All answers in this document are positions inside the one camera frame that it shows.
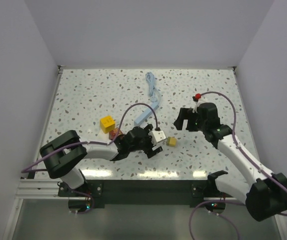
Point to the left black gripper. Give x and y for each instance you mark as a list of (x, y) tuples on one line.
[(150, 153)]

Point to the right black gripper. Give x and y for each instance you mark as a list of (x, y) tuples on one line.
[(184, 115)]

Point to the small yellow plug adapter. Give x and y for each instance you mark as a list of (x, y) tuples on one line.
[(171, 141)]

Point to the light blue power strip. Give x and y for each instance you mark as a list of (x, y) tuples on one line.
[(143, 116)]

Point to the red square plug adapter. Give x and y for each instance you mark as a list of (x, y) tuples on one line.
[(114, 132)]

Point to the yellow cube socket adapter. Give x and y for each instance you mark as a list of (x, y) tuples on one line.
[(107, 124)]

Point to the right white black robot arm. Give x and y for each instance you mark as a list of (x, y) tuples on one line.
[(263, 192)]

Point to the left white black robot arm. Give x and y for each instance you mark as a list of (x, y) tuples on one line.
[(62, 154)]

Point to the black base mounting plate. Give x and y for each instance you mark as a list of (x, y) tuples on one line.
[(149, 192)]

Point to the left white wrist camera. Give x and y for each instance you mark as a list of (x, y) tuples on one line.
[(157, 136)]

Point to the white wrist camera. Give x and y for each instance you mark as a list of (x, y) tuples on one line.
[(157, 136), (196, 98)]

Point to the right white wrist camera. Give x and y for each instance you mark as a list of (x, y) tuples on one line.
[(196, 98)]

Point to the aluminium table frame rail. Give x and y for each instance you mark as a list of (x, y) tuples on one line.
[(37, 189)]

